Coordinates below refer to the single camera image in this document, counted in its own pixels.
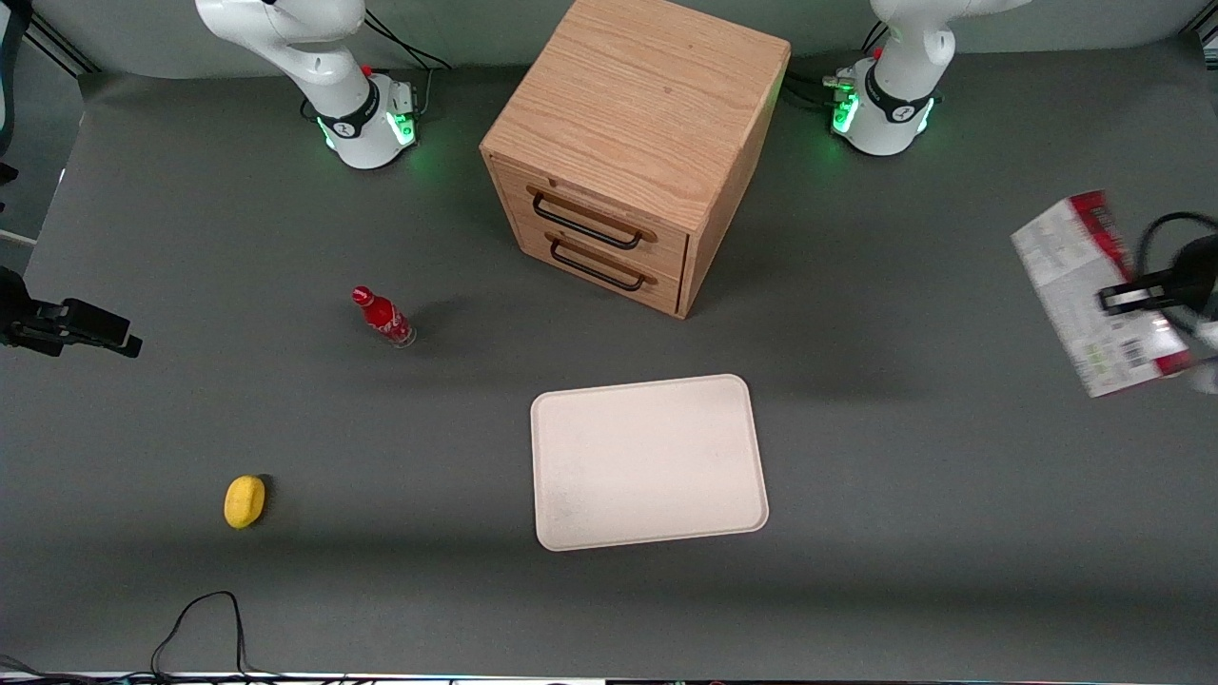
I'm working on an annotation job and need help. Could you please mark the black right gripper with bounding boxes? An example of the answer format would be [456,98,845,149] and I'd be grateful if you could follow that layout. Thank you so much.
[0,268,144,359]

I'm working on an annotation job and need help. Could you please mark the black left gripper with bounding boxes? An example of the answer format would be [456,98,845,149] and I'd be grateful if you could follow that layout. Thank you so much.
[1099,238,1218,317]

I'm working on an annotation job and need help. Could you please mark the red cookie box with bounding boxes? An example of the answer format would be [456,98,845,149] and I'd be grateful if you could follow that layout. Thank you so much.
[1011,190,1196,399]

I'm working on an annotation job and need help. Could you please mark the cream rectangular tray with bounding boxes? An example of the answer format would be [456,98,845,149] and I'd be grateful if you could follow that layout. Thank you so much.
[530,374,770,553]

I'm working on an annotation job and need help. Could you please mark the yellow lemon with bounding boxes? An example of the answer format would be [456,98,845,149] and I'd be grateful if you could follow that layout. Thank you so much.
[224,475,267,530]

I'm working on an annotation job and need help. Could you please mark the dark grey table mat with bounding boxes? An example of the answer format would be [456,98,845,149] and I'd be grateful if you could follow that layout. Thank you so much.
[0,38,1218,678]

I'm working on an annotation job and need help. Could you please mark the red cola bottle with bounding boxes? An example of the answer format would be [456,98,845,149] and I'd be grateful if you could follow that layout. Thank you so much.
[351,285,417,349]

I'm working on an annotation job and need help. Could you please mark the wooden drawer front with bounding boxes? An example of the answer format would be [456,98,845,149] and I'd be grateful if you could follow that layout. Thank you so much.
[514,209,684,317]
[490,157,690,282]

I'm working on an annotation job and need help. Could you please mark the light wooden drawer cabinet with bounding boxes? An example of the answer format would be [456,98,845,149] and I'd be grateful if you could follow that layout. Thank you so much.
[480,0,793,320]

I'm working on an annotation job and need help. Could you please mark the black looped gripper cable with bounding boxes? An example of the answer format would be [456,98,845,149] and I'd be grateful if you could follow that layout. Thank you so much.
[1137,211,1218,286]

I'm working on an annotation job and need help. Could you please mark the black hanging cable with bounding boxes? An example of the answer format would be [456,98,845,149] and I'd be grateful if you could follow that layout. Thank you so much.
[0,0,34,184]

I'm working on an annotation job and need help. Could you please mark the thin black looped cable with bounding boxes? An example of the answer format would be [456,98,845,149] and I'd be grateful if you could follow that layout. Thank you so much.
[150,591,286,684]

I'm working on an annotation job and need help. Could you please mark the black left arm base cables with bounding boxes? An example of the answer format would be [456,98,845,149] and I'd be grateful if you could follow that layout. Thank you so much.
[782,24,891,108]

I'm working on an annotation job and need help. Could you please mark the black arm base cables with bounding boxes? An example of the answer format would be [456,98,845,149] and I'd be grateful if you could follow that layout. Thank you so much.
[782,24,891,108]
[364,11,454,125]

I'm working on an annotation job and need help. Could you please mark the black right arm base cables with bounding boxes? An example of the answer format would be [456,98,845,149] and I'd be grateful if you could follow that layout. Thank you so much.
[364,11,454,125]

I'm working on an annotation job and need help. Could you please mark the black metal drawer handle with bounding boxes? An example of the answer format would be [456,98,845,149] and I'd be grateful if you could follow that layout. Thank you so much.
[526,186,658,251]
[545,233,659,291]

